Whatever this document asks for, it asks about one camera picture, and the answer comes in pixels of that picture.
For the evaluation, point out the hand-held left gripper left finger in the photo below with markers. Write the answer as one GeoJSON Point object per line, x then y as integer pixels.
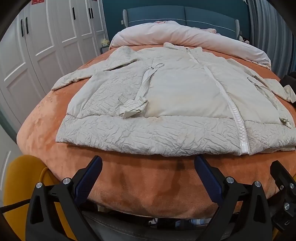
{"type": "Point", "coordinates": [89, 179]}

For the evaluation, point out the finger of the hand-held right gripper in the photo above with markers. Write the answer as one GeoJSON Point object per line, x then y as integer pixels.
{"type": "Point", "coordinates": [284, 176]}

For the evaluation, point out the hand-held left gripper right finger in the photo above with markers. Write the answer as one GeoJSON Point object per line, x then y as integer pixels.
{"type": "Point", "coordinates": [208, 179]}

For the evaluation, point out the beige quilted jacket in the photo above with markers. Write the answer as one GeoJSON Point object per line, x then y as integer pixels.
{"type": "Point", "coordinates": [175, 97]}

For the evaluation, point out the orange blanket bed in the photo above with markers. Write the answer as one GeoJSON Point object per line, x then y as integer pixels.
{"type": "Point", "coordinates": [143, 183]}

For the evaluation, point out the yellow chair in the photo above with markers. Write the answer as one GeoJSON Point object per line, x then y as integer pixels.
{"type": "Point", "coordinates": [18, 180]}

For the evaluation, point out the dark cloth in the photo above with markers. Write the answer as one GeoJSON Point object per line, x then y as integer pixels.
{"type": "Point", "coordinates": [289, 79]}

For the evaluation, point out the blue nightstand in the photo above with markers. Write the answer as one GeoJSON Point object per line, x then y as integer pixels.
{"type": "Point", "coordinates": [105, 49]}

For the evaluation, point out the tissue box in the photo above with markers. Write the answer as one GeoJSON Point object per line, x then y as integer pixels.
{"type": "Point", "coordinates": [105, 42]}

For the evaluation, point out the white panelled wardrobe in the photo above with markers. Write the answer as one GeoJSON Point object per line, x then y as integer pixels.
{"type": "Point", "coordinates": [46, 46]}

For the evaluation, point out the stuffed toy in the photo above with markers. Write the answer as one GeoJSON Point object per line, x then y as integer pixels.
{"type": "Point", "coordinates": [243, 39]}

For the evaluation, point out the pink duvet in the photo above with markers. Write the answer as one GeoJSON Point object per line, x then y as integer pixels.
{"type": "Point", "coordinates": [185, 34]}

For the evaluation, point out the grey pleated curtain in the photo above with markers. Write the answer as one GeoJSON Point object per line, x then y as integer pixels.
{"type": "Point", "coordinates": [268, 30]}

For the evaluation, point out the blue upholstered headboard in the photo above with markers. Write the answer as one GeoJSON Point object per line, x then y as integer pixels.
{"type": "Point", "coordinates": [175, 16]}

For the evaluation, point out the red paper door decoration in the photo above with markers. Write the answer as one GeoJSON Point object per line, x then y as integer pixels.
{"type": "Point", "coordinates": [37, 1]}

